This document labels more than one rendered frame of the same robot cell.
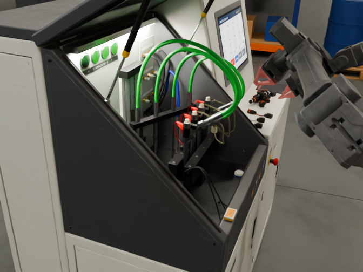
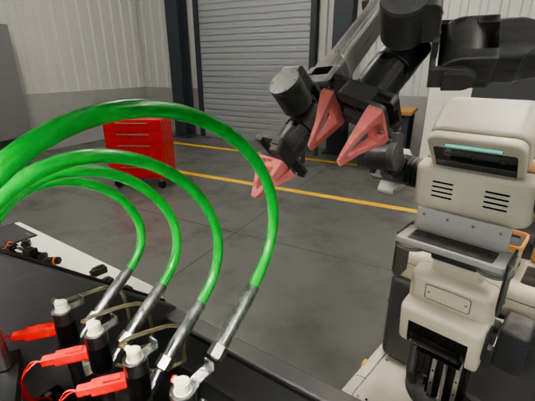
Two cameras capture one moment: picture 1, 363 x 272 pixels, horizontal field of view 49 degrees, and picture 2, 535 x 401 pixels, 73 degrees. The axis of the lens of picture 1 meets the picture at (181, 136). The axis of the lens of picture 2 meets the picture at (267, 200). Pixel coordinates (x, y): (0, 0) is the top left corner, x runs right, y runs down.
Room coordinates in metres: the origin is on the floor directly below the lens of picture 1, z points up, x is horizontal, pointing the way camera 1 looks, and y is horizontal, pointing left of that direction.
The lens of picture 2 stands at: (1.15, 0.24, 1.46)
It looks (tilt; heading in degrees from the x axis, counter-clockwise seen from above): 21 degrees down; 283
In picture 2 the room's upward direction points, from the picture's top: straight up
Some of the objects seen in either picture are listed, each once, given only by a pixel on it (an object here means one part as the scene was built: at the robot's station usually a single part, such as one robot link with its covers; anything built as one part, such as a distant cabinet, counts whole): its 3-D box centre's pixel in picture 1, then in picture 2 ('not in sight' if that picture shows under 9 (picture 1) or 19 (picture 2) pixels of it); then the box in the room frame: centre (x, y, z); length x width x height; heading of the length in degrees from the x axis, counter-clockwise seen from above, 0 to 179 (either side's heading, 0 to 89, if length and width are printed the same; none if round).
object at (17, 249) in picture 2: (262, 95); (26, 253); (1.94, -0.42, 1.01); 0.23 x 0.11 x 0.06; 159
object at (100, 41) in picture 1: (119, 32); not in sight; (1.40, 0.23, 1.43); 0.54 x 0.03 x 0.02; 159
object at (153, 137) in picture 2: not in sight; (142, 151); (3.74, -3.79, 0.43); 0.70 x 0.46 x 0.86; 10
